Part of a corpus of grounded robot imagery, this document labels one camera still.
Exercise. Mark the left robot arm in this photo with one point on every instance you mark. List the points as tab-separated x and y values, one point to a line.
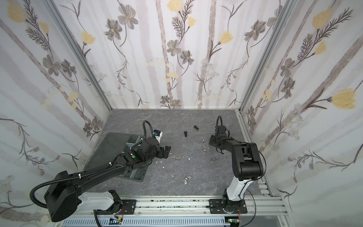
61	195

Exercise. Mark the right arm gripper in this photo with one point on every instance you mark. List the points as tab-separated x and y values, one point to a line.
214	142

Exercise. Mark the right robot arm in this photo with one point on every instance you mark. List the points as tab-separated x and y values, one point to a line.
247	167

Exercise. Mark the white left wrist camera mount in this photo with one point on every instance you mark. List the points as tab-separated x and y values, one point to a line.
157	134

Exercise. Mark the silver wing nut near rail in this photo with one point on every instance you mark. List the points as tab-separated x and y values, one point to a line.
186	179

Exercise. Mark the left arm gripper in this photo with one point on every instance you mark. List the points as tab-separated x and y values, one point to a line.
161	154

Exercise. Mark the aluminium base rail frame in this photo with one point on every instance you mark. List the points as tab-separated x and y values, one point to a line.
185	211

